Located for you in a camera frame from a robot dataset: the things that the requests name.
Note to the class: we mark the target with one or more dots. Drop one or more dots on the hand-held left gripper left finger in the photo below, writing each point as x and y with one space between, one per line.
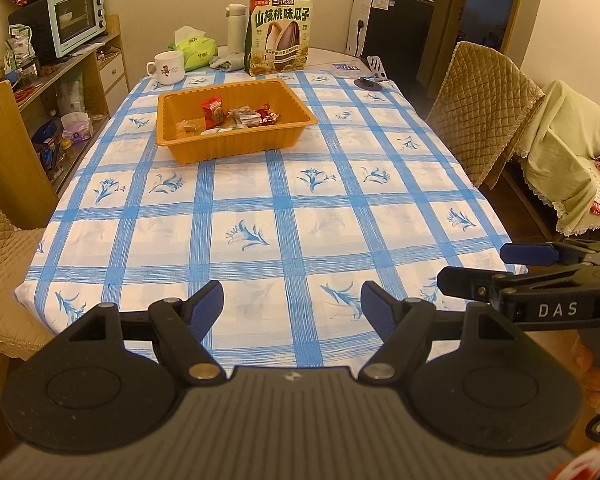
207 306

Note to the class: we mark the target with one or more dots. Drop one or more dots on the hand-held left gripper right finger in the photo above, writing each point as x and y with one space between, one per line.
376 305

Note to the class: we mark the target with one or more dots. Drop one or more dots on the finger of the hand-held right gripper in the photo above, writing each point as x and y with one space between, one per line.
527 254
467 284

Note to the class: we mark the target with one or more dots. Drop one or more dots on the orange plastic tray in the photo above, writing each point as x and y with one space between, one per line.
230 150

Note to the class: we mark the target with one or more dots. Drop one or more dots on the red snack packet pale label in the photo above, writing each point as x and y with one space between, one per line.
213 114

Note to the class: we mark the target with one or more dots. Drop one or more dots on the red twist-wrapped candy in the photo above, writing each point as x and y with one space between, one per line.
274 118
265 110

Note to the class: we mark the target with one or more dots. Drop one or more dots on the person's right hand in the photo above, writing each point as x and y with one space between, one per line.
590 370

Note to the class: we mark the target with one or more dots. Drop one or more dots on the blue checked tablecloth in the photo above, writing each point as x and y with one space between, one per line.
280 240

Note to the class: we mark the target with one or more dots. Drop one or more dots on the green covered sofa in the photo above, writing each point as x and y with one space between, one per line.
565 150

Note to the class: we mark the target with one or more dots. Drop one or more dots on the red patterned clothing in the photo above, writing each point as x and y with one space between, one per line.
595 460

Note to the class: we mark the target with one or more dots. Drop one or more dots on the tan quilted chair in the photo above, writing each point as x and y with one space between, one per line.
480 105
5 280

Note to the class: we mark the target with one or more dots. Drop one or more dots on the black round disc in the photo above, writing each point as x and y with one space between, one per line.
369 85

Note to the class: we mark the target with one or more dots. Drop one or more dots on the blue printed card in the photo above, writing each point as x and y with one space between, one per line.
346 66

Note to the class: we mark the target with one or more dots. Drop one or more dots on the white mug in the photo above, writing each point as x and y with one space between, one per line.
167 67

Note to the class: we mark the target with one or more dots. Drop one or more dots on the wooden board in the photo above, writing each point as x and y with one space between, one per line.
12 160

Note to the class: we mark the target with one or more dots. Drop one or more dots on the grey cloth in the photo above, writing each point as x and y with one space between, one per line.
225 63

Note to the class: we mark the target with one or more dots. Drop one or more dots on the green tissue pack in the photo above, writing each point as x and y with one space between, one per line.
195 52

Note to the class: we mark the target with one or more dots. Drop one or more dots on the wooden shelf cabinet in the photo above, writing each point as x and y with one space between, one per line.
112 67

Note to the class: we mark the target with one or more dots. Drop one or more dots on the white thermos bottle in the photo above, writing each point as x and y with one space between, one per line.
235 30

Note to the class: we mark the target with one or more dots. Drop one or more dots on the sunflower seed bag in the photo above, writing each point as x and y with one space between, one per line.
280 35

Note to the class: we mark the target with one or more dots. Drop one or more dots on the mint toaster oven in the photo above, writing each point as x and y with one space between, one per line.
75 20

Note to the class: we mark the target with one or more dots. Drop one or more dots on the green white snack bags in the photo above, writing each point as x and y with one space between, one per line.
20 47

